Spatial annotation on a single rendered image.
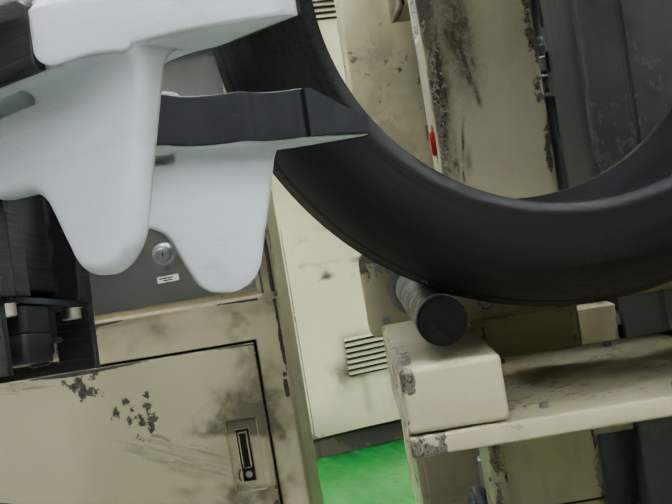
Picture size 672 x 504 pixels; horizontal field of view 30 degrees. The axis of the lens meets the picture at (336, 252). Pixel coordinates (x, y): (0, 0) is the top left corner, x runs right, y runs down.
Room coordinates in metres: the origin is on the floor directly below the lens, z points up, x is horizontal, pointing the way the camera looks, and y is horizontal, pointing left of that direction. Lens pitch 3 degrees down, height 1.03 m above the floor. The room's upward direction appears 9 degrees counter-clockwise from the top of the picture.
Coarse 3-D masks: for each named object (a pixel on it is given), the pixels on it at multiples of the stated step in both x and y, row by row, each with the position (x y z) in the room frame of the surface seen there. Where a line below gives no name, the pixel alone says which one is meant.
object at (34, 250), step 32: (0, 224) 0.30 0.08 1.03; (32, 224) 0.34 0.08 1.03; (0, 256) 0.30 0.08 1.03; (32, 256) 0.33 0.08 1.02; (64, 256) 0.34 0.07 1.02; (0, 288) 0.30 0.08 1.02; (32, 288) 0.33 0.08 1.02; (64, 288) 0.34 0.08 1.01; (0, 320) 0.29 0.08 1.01; (32, 320) 0.31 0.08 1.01; (64, 320) 0.35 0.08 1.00; (0, 352) 0.29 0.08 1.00; (32, 352) 0.30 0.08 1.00; (64, 352) 0.36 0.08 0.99; (96, 352) 0.36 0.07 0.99
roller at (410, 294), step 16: (400, 288) 1.33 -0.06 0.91; (416, 288) 1.20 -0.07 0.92; (416, 304) 1.11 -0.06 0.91; (432, 304) 1.07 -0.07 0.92; (448, 304) 1.07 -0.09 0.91; (416, 320) 1.08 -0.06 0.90; (432, 320) 1.07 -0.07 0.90; (448, 320) 1.07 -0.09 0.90; (464, 320) 1.07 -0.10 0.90; (432, 336) 1.07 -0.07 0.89; (448, 336) 1.07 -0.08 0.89
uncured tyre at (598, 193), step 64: (256, 64) 1.05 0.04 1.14; (320, 64) 1.03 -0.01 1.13; (320, 192) 1.06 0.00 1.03; (384, 192) 1.04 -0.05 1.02; (448, 192) 1.03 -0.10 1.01; (576, 192) 1.32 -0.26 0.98; (640, 192) 1.03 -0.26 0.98; (384, 256) 1.08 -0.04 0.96; (448, 256) 1.05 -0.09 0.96; (512, 256) 1.04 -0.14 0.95; (576, 256) 1.04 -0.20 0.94; (640, 256) 1.04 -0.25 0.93
